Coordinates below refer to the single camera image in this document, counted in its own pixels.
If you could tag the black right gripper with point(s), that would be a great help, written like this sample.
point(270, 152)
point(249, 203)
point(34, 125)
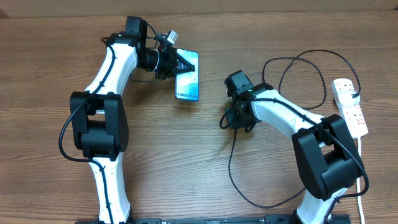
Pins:
point(234, 123)

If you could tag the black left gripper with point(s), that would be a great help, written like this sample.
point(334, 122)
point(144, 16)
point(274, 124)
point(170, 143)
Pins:
point(171, 57)

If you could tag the Samsung Galaxy smartphone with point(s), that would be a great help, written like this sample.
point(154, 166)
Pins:
point(186, 84)

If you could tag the white charger plug adapter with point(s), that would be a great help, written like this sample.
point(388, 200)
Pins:
point(347, 98)

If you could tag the white power strip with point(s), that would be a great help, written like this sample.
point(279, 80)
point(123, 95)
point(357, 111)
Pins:
point(353, 115)

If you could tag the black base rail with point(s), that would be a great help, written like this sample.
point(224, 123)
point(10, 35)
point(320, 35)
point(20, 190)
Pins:
point(217, 220)

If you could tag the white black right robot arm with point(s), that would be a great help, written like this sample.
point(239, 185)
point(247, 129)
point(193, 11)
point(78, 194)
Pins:
point(327, 159)

